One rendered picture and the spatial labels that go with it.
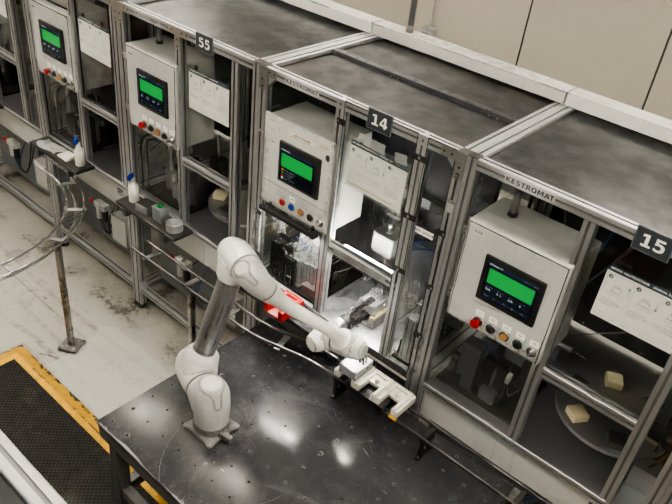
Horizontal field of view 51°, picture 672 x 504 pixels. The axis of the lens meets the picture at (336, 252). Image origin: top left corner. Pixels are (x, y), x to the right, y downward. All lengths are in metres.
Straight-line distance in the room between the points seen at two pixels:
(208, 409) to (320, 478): 0.55
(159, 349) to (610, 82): 4.08
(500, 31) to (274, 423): 4.38
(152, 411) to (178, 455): 0.28
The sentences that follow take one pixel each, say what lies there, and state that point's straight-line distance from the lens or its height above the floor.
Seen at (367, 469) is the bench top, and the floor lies 0.68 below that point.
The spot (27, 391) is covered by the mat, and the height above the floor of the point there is 0.01.
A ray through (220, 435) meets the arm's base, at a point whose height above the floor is 0.71.
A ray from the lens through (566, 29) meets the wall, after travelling 6.32.
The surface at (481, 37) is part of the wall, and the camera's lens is 6.70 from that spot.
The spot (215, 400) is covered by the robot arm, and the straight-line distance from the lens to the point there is 3.04.
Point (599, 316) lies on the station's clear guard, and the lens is 2.62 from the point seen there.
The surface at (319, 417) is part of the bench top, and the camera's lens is 3.31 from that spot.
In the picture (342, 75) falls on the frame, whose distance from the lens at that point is 3.22.
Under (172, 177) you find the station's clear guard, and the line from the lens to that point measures 4.06.
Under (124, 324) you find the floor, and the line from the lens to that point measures 4.82.
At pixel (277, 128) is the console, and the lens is 3.21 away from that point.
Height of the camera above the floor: 3.12
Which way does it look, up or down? 34 degrees down
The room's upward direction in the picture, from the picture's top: 7 degrees clockwise
